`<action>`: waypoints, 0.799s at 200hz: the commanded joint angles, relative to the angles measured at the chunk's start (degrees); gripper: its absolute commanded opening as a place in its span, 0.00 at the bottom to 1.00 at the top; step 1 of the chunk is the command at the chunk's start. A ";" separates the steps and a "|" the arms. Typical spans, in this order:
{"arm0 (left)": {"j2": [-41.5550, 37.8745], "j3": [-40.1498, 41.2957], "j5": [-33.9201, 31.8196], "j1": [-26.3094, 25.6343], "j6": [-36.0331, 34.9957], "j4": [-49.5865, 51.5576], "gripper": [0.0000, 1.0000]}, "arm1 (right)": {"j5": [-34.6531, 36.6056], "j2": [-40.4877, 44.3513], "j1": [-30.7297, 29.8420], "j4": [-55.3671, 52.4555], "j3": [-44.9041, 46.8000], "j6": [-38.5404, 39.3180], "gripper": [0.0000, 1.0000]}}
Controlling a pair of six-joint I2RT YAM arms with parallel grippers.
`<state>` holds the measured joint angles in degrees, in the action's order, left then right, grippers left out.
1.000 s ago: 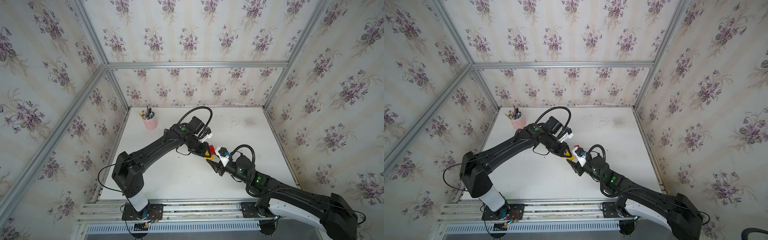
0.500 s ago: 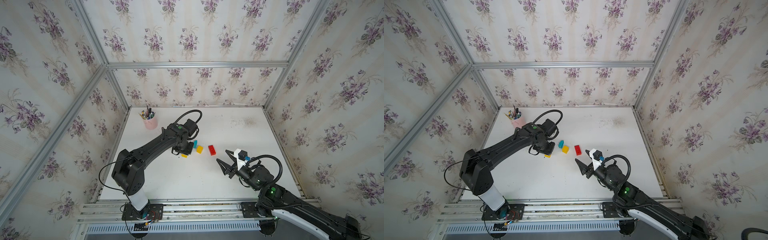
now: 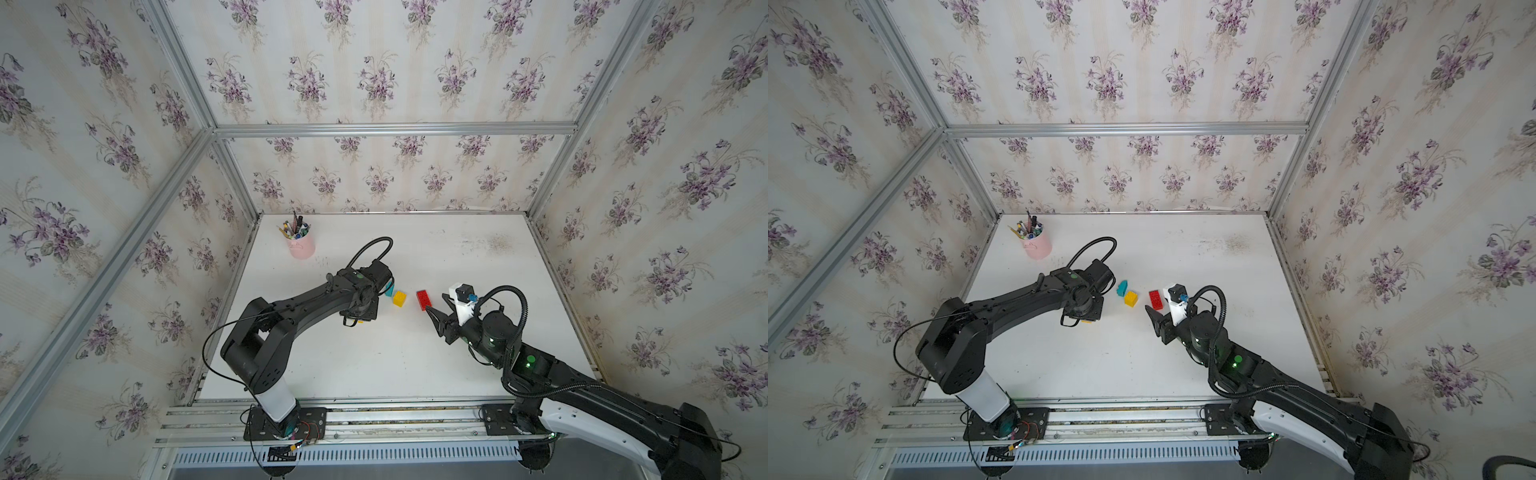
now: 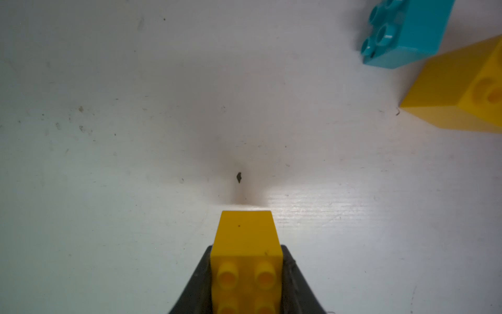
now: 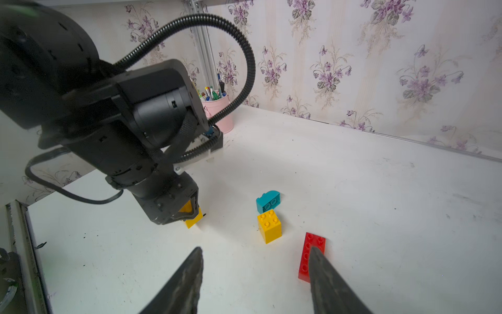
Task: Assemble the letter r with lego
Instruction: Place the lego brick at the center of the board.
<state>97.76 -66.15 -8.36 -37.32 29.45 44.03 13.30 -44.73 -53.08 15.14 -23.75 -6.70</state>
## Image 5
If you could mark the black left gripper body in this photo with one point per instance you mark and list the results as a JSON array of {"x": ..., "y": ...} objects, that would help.
[{"x": 161, "y": 197}]

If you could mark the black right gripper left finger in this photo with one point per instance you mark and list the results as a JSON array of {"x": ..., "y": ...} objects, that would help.
[{"x": 181, "y": 293}]

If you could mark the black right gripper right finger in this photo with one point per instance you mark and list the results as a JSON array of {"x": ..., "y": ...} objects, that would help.
[{"x": 330, "y": 292}]

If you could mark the red long lego brick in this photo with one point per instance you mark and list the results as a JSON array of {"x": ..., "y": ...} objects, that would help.
[{"x": 311, "y": 240}]

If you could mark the teal curved lego brick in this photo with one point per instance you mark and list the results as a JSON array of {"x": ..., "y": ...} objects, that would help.
[{"x": 268, "y": 201}]

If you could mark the yellow square lego brick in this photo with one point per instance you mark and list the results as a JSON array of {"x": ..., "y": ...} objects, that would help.
[{"x": 270, "y": 226}]

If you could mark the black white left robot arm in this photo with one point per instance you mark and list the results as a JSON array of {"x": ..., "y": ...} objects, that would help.
[{"x": 132, "y": 125}]

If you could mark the pens in cup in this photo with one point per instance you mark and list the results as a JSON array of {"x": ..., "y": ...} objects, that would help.
[{"x": 210, "y": 94}]

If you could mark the aluminium mounting rail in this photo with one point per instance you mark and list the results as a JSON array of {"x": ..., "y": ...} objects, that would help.
[{"x": 22, "y": 283}]

